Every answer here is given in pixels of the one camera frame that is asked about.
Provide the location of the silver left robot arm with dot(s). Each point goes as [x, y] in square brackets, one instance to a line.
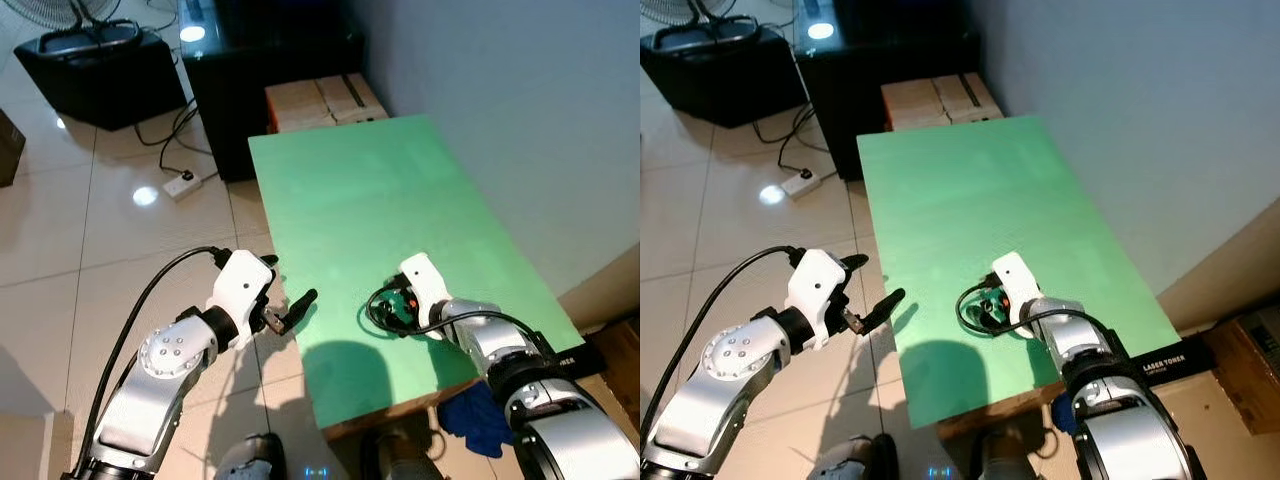
[725, 385]
[150, 385]

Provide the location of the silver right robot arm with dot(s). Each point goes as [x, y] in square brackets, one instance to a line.
[530, 380]
[1110, 400]

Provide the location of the white power strip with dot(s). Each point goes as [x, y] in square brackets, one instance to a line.
[182, 184]
[802, 183]

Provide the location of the green topped wooden table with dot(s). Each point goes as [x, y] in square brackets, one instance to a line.
[390, 200]
[1000, 200]

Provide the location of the blue cloth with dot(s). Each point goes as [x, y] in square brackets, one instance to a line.
[1062, 415]
[478, 420]

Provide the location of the right robot leg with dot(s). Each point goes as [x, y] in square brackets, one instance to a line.
[405, 455]
[1010, 455]

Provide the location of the robot leg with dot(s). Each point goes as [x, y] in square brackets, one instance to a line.
[860, 458]
[1010, 455]
[405, 455]
[250, 458]

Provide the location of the left robot leg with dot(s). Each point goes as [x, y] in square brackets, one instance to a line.
[860, 458]
[250, 458]

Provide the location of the taped cardboard box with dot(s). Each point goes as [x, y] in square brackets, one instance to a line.
[912, 102]
[355, 95]
[972, 95]
[295, 105]

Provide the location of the black laser toner box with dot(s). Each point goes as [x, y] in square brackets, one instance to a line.
[1170, 366]
[572, 358]

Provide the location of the glossy black cabinet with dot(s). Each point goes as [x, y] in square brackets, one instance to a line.
[880, 55]
[260, 60]

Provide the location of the black speaker box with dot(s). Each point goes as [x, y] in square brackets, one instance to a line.
[720, 85]
[100, 85]

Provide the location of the brown cardboard box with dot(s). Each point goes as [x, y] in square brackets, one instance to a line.
[620, 360]
[1250, 370]

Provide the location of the dark brown box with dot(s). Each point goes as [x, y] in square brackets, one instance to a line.
[8, 145]

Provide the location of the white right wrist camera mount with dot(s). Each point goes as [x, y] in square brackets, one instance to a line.
[425, 280]
[1018, 280]

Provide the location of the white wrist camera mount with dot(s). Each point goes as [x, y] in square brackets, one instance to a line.
[1018, 280]
[425, 280]
[815, 290]
[238, 290]

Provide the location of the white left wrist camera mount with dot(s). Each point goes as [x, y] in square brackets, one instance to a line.
[815, 290]
[238, 290]

